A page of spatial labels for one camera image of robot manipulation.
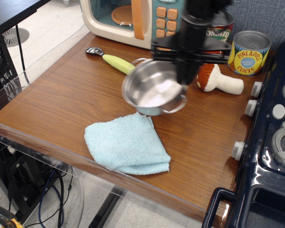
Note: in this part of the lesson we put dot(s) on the toy microwave teal and cream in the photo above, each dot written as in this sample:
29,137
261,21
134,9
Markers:
133,22

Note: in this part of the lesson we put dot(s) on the plush mushroom toy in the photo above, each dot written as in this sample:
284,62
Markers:
209,77

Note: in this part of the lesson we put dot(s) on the round floor vent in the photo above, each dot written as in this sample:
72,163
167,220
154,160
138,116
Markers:
13,36

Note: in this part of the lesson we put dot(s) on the light blue folded towel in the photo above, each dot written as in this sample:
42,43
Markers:
128,144

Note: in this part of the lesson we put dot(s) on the pineapple slices can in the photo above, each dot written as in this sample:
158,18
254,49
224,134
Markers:
249,52

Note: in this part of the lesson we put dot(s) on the tomato sauce can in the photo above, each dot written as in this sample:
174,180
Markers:
221,26

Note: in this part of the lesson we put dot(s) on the yellow object at floor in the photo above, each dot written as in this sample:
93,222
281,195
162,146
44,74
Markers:
9,223

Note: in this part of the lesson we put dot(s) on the black side desk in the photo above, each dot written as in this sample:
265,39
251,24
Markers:
12,12

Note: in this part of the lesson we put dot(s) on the stainless steel pot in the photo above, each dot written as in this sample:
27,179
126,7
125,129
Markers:
152,88

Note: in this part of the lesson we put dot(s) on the dark blue toy stove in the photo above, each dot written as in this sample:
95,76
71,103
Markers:
259,198

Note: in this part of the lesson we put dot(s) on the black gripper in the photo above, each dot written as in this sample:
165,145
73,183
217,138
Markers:
190,44

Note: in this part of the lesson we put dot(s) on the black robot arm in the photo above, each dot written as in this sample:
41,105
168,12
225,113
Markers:
202,10

